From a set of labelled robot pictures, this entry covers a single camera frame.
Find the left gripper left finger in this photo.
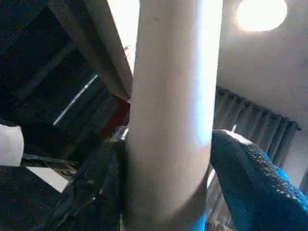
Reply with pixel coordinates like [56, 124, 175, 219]
[55, 126, 130, 231]

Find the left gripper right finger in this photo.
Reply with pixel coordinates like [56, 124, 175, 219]
[209, 129, 308, 231]

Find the white plastic table leg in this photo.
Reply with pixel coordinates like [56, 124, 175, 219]
[121, 0, 223, 231]

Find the white flat board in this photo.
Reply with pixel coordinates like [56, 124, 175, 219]
[26, 166, 70, 193]

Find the black metal bar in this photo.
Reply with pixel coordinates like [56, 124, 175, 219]
[21, 154, 80, 170]

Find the pale striped curtain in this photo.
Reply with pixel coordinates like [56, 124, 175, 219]
[206, 86, 303, 231]

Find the black quilted mat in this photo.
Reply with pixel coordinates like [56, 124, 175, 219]
[0, 165, 77, 231]

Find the round ceiling light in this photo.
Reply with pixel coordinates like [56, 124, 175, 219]
[236, 0, 288, 32]

